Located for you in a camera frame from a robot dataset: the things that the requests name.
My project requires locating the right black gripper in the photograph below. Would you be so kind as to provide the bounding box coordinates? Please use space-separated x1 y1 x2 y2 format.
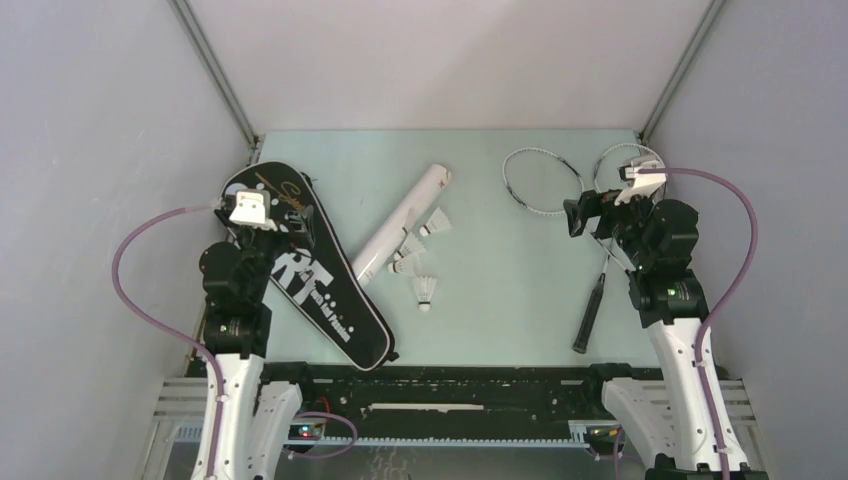
563 183 655 269

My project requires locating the white shuttlecock tube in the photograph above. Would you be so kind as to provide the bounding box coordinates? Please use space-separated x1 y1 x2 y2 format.
352 164 452 287

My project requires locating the white shuttlecock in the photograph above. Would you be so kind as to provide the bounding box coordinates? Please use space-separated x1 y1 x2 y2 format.
393 232 426 261
413 276 438 312
388 256 421 277
419 207 453 237

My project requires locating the white shuttlecock bottom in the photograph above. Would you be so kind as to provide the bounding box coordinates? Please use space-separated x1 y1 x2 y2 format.
413 276 438 312

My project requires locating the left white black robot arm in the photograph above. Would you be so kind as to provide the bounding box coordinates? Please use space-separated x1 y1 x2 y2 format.
192 209 316 479

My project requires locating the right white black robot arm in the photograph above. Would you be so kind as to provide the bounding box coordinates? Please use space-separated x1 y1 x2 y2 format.
563 190 768 479

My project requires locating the left white badminton racket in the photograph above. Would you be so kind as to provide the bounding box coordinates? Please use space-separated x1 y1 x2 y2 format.
502 147 626 355

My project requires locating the white badminton racket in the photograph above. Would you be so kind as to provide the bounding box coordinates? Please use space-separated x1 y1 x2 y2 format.
592 142 669 260
502 147 626 355

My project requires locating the right white badminton racket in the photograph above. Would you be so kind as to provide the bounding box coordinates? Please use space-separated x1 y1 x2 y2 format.
592 142 669 260

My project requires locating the black racket cover bag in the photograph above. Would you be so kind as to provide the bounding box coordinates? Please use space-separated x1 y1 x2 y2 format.
222 161 399 371

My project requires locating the left electronics board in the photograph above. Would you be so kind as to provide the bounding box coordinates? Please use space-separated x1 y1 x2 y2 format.
289 423 325 442

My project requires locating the electronics board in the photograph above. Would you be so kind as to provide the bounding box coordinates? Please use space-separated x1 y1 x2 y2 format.
586 427 625 459
289 423 325 442

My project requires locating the right electronics board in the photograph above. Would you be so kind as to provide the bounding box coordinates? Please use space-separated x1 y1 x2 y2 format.
586 427 625 459

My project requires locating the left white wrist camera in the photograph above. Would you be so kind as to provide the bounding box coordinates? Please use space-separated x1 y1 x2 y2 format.
228 189 277 231

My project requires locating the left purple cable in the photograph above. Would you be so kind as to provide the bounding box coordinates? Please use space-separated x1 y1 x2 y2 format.
111 202 230 480

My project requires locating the purple cable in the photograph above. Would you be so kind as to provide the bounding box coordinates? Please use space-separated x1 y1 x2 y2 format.
111 202 230 480
641 166 759 480

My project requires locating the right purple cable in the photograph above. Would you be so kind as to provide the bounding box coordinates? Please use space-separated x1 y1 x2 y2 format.
641 166 759 480

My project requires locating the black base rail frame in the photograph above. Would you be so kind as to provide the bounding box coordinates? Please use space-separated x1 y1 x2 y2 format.
157 362 753 453

